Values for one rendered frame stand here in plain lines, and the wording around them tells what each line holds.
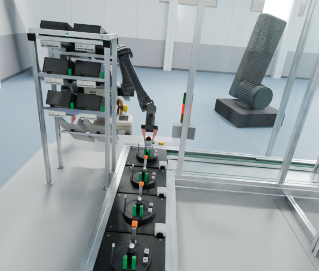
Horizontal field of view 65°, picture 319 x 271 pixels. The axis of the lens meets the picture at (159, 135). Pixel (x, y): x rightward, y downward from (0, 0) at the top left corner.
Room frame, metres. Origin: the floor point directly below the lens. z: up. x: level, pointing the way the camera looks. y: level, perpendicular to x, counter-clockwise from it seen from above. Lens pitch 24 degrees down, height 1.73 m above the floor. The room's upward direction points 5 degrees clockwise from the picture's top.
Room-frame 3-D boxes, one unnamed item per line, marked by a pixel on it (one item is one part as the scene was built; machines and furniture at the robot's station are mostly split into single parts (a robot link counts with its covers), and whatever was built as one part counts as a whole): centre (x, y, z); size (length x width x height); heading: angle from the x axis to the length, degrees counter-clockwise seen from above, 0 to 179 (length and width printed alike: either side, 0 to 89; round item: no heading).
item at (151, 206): (0.86, 0.06, 1.01); 0.24 x 0.24 x 0.13; 0
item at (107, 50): (1.23, 0.43, 1.26); 0.36 x 0.21 x 0.80; 90
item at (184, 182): (1.34, -0.24, 0.91); 0.84 x 0.28 x 0.10; 90
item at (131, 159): (1.36, 0.06, 0.96); 0.24 x 0.24 x 0.02; 0
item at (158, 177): (1.10, 0.06, 1.01); 0.24 x 0.24 x 0.13; 0
